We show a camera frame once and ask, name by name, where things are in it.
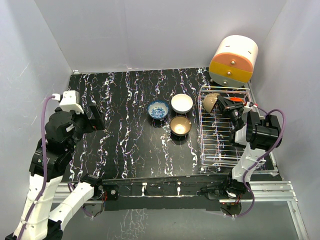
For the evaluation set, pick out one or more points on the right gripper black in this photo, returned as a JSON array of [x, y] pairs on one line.
[[225, 104]]

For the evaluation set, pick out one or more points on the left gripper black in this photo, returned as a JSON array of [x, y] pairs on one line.
[[98, 121]]

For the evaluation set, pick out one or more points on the red bowl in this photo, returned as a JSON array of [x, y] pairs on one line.
[[236, 99]]

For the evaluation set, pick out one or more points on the black glossy bowl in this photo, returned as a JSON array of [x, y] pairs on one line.
[[210, 101]]

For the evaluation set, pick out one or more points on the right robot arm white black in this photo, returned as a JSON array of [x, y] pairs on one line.
[[257, 134]]

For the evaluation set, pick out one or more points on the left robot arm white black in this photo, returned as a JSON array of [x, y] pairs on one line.
[[54, 151]]

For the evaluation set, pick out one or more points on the round pastel drawer cabinet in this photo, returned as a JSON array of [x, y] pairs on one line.
[[233, 63]]

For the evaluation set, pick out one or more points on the brown bowl cream interior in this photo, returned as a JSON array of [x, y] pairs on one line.
[[180, 125]]

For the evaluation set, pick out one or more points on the blue white patterned bowl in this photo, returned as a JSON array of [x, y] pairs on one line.
[[158, 109]]

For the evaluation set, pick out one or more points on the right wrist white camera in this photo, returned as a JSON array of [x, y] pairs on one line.
[[249, 106]]

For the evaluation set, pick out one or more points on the wrist white camera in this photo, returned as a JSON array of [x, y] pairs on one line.
[[249, 106], [71, 102]]

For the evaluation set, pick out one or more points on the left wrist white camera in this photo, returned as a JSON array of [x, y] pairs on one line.
[[71, 102]]

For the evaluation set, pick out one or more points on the white wire dish rack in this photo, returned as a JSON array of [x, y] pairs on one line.
[[214, 129]]

